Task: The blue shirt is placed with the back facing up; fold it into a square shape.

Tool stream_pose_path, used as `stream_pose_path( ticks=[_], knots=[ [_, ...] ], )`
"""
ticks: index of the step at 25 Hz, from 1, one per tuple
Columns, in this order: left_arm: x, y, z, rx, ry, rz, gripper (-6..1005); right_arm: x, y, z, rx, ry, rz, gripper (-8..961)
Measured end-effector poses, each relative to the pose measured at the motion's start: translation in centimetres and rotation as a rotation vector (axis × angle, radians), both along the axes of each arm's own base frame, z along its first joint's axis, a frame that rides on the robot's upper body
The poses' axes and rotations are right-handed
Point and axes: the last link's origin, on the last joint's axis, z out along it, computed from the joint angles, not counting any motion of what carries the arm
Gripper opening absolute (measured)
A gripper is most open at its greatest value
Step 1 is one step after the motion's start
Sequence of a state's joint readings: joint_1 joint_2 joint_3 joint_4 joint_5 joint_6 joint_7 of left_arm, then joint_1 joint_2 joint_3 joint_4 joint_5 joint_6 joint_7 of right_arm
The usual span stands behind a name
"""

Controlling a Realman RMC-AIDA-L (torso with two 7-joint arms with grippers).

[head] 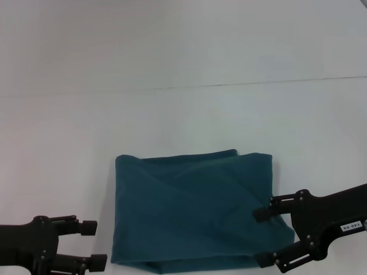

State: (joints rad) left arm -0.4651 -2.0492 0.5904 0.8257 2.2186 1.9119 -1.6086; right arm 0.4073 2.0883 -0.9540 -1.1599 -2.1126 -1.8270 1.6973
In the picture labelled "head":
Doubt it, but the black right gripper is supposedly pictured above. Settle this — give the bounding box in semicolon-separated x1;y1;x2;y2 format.
252;183;367;273

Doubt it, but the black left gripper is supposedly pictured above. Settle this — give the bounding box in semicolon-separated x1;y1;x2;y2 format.
0;215;108;275

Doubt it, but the teal blue t-shirt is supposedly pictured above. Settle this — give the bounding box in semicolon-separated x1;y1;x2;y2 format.
110;148;296;275

